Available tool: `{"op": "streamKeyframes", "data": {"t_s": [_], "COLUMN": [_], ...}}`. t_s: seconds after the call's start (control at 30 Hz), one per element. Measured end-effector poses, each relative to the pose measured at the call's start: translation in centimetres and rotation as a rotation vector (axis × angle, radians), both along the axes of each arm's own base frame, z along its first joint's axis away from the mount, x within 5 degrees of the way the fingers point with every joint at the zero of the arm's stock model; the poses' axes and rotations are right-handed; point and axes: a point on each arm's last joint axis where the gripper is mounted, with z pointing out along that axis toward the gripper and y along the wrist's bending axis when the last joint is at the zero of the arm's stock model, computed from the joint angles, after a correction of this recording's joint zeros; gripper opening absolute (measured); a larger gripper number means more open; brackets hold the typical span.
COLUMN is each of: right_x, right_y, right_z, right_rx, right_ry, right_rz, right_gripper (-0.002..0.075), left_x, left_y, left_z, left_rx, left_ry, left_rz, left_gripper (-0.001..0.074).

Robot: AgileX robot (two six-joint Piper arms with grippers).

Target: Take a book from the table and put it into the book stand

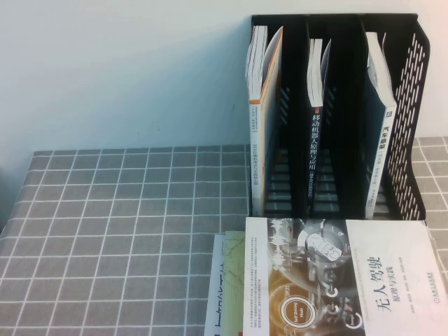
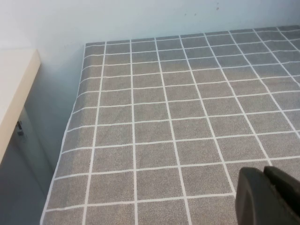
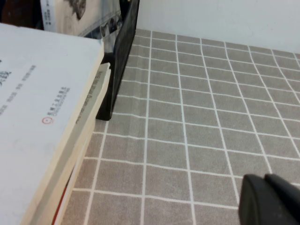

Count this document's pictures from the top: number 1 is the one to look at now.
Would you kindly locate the white self-driving book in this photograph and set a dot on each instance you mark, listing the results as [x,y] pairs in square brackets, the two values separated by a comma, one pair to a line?
[385,280]

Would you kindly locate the orange and white spine book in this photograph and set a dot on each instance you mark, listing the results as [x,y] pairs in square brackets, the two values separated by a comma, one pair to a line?
[257,140]

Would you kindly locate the black spine robotics book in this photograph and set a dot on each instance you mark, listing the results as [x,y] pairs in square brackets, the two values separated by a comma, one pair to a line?
[312,147]

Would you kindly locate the black perforated book stand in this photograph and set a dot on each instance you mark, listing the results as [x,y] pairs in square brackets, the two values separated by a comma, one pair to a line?
[297,105]

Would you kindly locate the pale green map book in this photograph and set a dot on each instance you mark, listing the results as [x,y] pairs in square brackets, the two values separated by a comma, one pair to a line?
[234,280]

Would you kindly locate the white book with black lettering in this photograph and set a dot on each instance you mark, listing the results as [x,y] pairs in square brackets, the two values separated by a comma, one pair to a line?
[215,297]

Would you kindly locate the white spine car book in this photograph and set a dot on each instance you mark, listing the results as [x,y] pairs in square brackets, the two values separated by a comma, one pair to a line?
[381,157]

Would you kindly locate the grey checked tablecloth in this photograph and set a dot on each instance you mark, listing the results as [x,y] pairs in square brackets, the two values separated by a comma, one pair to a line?
[105,227]

